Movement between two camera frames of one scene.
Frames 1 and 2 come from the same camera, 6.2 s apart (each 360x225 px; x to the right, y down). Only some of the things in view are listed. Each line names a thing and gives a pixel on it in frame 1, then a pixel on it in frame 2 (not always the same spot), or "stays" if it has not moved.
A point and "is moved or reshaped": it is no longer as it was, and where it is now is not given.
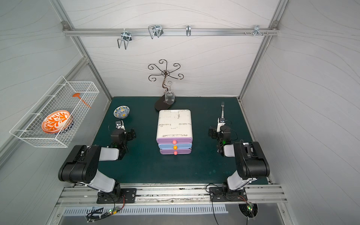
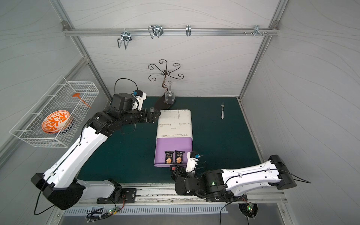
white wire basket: (55, 118) stays
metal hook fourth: (257, 31) stays
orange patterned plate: (57, 122) stays
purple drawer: (174, 140) is moved or reshaped
